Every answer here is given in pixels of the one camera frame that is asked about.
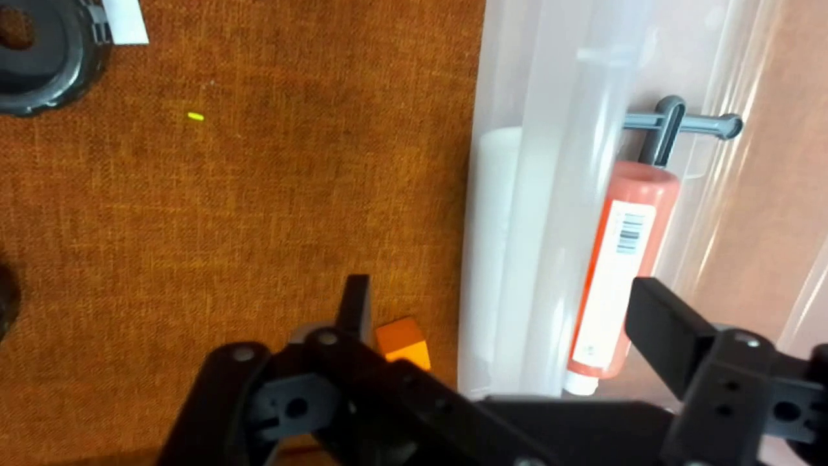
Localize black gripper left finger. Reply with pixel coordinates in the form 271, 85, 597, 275
337, 275, 372, 339

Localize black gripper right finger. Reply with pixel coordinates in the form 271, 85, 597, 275
623, 276, 718, 398

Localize clear plastic storage bin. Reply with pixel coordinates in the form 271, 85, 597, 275
458, 0, 825, 398

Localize black disc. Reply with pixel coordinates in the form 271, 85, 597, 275
0, 265, 22, 339
0, 0, 114, 117

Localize small orange cube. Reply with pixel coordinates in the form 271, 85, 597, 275
375, 318, 433, 371

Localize white paper label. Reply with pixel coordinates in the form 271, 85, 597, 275
103, 0, 150, 46

